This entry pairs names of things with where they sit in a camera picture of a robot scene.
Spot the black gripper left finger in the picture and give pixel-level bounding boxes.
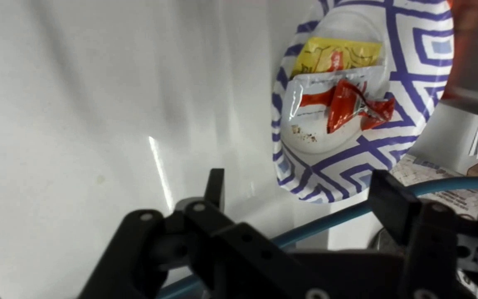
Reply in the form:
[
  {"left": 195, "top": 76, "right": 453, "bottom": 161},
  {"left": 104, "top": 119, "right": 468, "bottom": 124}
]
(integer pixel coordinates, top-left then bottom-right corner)
[{"left": 77, "top": 167, "right": 267, "bottom": 299}]

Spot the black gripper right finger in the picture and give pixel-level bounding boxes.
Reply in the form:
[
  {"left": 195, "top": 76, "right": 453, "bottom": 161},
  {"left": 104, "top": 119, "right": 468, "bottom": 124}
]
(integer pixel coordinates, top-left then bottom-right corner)
[{"left": 368, "top": 171, "right": 478, "bottom": 299}]

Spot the white sauce packet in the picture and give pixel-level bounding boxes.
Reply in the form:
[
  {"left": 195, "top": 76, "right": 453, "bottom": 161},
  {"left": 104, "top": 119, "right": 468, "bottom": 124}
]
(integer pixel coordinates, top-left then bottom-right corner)
[{"left": 283, "top": 66, "right": 388, "bottom": 153}]

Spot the red ketchup packet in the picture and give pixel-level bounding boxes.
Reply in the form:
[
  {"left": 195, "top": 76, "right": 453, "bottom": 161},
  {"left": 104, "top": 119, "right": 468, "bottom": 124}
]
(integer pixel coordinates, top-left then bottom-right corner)
[{"left": 326, "top": 79, "right": 396, "bottom": 133}]

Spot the patterned plate with packets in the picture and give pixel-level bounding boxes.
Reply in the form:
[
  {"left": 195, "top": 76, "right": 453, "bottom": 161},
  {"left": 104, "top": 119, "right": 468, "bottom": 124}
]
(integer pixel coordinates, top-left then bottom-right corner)
[{"left": 272, "top": 0, "right": 453, "bottom": 202}]

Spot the yellow sauce packet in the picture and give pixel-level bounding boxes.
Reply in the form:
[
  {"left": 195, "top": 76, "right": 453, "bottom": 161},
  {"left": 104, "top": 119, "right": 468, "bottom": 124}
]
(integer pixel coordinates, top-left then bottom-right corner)
[{"left": 292, "top": 36, "right": 383, "bottom": 74}]

